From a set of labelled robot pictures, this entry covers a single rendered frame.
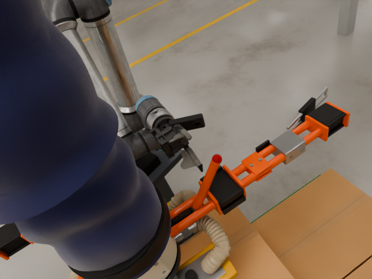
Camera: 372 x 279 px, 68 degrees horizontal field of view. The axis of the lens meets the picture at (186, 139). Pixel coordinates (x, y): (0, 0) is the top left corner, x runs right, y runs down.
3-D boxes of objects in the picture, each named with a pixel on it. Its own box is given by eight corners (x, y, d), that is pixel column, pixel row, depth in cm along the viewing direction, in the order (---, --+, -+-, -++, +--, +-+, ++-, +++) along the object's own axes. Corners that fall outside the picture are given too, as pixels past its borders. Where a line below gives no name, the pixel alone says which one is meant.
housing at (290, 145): (287, 166, 74) (286, 155, 71) (269, 151, 79) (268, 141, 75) (306, 152, 75) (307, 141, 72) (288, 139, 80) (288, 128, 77)
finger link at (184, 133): (175, 149, 75) (169, 146, 84) (194, 137, 76) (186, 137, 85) (169, 139, 75) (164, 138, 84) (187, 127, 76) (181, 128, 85)
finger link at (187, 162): (189, 180, 88) (173, 156, 90) (204, 170, 89) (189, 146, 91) (190, 180, 85) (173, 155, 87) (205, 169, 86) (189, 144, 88)
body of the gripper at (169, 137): (170, 161, 88) (155, 140, 96) (192, 146, 89) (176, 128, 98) (162, 145, 83) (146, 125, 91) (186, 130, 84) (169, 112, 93)
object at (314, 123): (325, 141, 75) (326, 129, 72) (304, 128, 80) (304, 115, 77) (348, 126, 77) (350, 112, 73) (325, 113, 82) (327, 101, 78)
